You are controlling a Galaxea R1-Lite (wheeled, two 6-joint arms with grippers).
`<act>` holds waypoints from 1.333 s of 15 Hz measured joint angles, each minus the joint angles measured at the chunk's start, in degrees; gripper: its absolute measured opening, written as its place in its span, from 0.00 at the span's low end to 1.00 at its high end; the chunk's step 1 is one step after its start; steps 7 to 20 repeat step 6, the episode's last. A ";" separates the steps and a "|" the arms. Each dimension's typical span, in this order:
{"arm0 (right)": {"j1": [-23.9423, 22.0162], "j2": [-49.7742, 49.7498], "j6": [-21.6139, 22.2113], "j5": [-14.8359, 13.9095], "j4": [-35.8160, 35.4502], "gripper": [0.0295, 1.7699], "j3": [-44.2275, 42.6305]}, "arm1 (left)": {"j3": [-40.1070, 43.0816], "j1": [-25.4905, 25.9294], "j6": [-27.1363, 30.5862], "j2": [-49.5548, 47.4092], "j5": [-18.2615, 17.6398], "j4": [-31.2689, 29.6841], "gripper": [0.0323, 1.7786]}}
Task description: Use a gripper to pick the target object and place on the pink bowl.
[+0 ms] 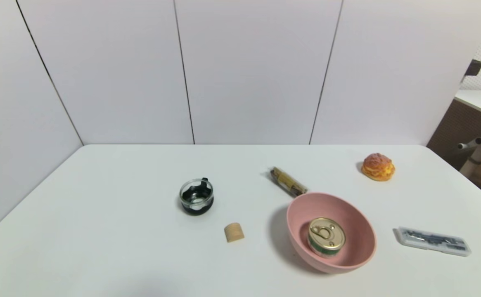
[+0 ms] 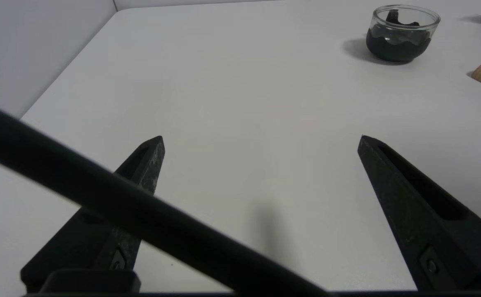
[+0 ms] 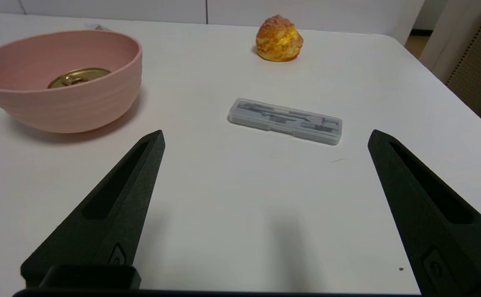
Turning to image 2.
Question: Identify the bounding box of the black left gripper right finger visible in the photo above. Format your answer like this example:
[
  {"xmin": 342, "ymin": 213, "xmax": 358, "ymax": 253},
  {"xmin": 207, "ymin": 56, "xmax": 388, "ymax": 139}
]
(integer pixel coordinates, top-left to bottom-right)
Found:
[{"xmin": 357, "ymin": 135, "xmax": 481, "ymax": 292}]

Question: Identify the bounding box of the glass cup with black sleeve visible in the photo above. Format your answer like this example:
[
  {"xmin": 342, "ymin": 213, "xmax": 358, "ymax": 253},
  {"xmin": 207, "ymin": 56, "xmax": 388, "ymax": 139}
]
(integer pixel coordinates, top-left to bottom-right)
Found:
[{"xmin": 366, "ymin": 5, "xmax": 441, "ymax": 63}]

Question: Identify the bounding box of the thick black cable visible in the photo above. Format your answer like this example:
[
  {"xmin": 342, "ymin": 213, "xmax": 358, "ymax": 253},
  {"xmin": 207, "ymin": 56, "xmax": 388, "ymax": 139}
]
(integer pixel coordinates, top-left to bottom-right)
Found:
[{"xmin": 0, "ymin": 97, "xmax": 332, "ymax": 297}]

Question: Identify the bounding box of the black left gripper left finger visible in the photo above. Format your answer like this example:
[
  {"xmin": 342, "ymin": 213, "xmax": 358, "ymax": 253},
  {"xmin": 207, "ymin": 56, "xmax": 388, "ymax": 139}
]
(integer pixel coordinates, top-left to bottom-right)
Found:
[{"xmin": 20, "ymin": 136, "xmax": 166, "ymax": 292}]

